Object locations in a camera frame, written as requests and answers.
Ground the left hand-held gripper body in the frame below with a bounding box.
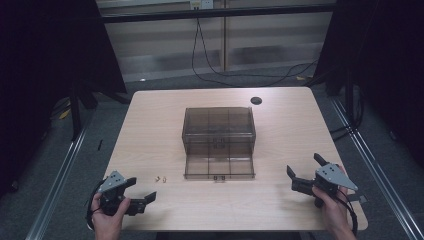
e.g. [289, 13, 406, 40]
[98, 170, 148, 217]

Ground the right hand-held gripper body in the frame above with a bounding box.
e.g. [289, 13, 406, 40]
[290, 162, 360, 209]

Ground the smoky transparent drawer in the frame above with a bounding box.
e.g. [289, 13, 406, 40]
[183, 153, 257, 183]

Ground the smoky transparent storage box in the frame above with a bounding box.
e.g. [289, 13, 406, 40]
[181, 106, 257, 158]

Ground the person's right hand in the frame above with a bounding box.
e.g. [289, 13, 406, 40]
[311, 164, 355, 232]

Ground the person's left hand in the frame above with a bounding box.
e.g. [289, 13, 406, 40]
[90, 192, 132, 232]

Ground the black stand leg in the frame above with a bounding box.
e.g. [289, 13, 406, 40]
[68, 81, 98, 142]

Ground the black curtain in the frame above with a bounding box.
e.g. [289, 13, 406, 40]
[313, 0, 424, 169]
[0, 0, 128, 198]

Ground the black horizontal bar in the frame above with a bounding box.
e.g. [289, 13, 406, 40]
[99, 3, 338, 24]

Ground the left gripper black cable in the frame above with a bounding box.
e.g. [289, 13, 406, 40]
[85, 179, 105, 232]

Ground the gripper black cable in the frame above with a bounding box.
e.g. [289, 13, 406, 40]
[335, 192, 360, 236]
[85, 179, 105, 232]

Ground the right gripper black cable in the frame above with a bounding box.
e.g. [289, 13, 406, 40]
[335, 192, 360, 236]

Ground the metal floor rail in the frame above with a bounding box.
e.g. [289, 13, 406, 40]
[25, 108, 98, 240]
[329, 95, 424, 240]

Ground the black cable bundle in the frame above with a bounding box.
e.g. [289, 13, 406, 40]
[329, 84, 365, 142]

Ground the black floor cable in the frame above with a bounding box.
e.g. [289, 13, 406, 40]
[196, 19, 319, 78]
[190, 18, 319, 88]

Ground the white wall outlet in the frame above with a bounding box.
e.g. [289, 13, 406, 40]
[189, 0, 215, 11]

